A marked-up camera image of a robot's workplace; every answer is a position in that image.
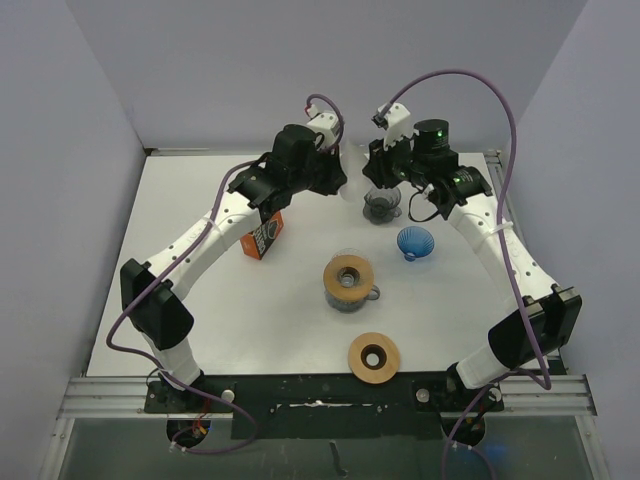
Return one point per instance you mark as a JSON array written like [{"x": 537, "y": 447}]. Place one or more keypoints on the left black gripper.
[{"x": 334, "y": 174}]

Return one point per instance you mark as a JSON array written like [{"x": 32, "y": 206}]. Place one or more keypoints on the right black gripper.
[{"x": 377, "y": 166}]

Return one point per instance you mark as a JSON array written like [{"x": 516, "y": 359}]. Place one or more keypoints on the white paper coffee filter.
[{"x": 352, "y": 160}]

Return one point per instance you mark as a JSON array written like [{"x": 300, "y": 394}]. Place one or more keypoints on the grey plastic dripper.
[{"x": 382, "y": 206}]

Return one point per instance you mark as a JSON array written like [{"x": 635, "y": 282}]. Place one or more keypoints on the blue plastic dripper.
[{"x": 415, "y": 243}]

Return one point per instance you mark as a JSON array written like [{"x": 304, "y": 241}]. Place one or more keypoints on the orange coffee filter box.
[{"x": 257, "y": 243}]

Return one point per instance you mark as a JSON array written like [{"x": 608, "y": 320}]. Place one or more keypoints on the grey glass carafe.
[{"x": 351, "y": 306}]

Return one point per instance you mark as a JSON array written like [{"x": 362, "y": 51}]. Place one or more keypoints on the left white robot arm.
[{"x": 302, "y": 158}]

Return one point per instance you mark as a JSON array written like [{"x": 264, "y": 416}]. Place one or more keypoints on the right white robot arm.
[{"x": 540, "y": 315}]

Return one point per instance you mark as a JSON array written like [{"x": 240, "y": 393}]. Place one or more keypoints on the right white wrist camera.
[{"x": 395, "y": 119}]

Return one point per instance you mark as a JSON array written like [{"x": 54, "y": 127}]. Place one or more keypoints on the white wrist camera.
[
  {"x": 395, "y": 119},
  {"x": 330, "y": 125}
]

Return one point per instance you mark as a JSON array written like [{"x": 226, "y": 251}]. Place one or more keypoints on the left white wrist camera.
[{"x": 330, "y": 125}]

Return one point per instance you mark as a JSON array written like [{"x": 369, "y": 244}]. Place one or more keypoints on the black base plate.
[{"x": 329, "y": 406}]

